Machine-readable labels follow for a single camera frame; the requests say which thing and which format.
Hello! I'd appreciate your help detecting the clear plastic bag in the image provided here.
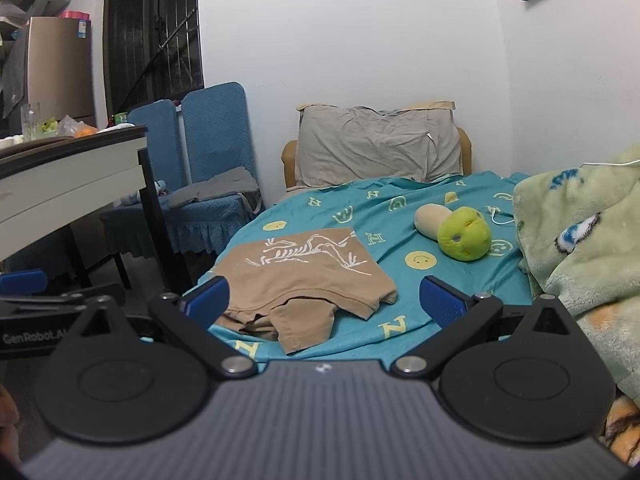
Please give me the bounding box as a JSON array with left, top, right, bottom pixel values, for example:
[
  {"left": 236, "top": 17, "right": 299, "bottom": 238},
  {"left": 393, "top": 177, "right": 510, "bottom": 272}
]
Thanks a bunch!
[{"left": 55, "top": 115, "right": 98, "bottom": 139}]

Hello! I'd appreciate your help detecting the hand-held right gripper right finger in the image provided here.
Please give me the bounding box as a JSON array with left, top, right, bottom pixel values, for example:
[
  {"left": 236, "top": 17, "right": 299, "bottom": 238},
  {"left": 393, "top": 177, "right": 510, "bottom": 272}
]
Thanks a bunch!
[{"left": 390, "top": 275, "right": 588, "bottom": 379}]

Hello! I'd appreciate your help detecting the green fleece printed blanket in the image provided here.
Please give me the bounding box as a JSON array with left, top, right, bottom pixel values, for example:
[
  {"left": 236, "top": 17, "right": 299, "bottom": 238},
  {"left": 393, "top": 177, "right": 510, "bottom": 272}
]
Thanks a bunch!
[{"left": 512, "top": 146, "right": 640, "bottom": 466}]

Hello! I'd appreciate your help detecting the tan printed t-shirt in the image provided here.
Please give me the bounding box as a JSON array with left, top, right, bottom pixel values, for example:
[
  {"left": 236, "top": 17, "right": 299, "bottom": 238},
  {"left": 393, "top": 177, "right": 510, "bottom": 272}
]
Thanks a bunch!
[{"left": 210, "top": 227, "right": 398, "bottom": 356}]

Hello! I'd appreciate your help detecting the white and black table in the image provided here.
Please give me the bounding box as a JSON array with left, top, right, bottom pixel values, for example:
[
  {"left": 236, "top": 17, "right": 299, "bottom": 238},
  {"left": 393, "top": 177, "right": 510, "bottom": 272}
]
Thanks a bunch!
[{"left": 0, "top": 125, "right": 193, "bottom": 296}]

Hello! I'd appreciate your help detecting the pale blue soft toy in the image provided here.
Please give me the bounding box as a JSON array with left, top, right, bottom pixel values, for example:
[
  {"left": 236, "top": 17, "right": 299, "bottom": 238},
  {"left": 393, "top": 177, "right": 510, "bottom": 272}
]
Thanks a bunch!
[{"left": 115, "top": 180, "right": 168, "bottom": 208}]

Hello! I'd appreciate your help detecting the beige pillow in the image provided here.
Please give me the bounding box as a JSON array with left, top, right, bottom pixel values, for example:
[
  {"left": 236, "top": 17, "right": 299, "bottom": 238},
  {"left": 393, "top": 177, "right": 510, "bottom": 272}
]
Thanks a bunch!
[{"left": 296, "top": 99, "right": 457, "bottom": 112}]

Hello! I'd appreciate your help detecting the clear glass cup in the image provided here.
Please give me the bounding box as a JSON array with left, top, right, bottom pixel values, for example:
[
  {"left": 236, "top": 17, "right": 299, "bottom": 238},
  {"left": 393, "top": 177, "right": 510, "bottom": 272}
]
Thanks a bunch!
[{"left": 21, "top": 102, "right": 42, "bottom": 141}]

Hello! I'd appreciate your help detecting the grey hanging garment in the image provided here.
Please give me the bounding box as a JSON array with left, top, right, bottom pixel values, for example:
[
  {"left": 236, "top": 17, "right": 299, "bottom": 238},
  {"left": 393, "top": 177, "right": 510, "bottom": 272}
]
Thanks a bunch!
[{"left": 0, "top": 35, "right": 28, "bottom": 121}]

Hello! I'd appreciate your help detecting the bronze refrigerator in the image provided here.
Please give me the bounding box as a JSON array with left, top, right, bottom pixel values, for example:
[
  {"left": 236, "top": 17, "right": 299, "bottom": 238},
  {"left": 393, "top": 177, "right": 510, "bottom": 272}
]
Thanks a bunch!
[{"left": 25, "top": 16, "right": 98, "bottom": 126}]

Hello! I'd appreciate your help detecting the blue covered chair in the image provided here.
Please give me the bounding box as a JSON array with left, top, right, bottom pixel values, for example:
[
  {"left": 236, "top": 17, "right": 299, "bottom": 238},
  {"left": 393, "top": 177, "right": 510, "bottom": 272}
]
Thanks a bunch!
[
  {"left": 127, "top": 100, "right": 180, "bottom": 201},
  {"left": 100, "top": 81, "right": 266, "bottom": 291}
]

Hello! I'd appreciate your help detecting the green and beige plush toy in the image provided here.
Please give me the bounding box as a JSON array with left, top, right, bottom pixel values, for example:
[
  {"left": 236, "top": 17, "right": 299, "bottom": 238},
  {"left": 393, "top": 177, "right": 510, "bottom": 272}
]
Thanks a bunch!
[{"left": 414, "top": 203, "right": 492, "bottom": 262}]

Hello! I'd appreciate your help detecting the teal printed bed sheet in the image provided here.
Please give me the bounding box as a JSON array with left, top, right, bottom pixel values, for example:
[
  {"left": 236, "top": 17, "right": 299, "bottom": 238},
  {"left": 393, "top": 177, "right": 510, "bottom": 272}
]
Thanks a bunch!
[{"left": 182, "top": 170, "right": 538, "bottom": 363}]

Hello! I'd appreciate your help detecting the grey cloth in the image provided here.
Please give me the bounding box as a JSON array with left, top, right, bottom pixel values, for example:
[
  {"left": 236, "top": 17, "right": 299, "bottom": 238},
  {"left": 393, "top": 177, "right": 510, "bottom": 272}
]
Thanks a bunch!
[{"left": 167, "top": 167, "right": 266, "bottom": 216}]

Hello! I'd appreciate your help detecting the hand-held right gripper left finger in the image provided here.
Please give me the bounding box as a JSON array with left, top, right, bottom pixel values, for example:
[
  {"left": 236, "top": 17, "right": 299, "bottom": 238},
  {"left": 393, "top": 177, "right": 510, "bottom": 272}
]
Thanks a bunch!
[{"left": 55, "top": 276, "right": 258, "bottom": 380}]

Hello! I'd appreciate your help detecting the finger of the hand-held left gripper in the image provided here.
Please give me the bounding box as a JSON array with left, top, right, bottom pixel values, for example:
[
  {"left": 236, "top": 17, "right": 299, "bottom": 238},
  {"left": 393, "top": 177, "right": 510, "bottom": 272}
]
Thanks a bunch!
[
  {"left": 0, "top": 284, "right": 127, "bottom": 319},
  {"left": 0, "top": 269, "right": 49, "bottom": 295}
]

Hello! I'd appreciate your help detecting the dark metal security door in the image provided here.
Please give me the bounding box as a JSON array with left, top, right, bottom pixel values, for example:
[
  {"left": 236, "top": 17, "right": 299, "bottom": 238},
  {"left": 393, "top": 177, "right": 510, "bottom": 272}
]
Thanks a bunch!
[{"left": 102, "top": 0, "right": 205, "bottom": 116}]

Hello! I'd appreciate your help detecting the grey pillow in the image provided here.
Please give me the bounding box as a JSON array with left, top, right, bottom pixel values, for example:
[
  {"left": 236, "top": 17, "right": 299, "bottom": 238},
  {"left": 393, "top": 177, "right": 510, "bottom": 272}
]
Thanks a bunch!
[{"left": 294, "top": 105, "right": 463, "bottom": 191}]

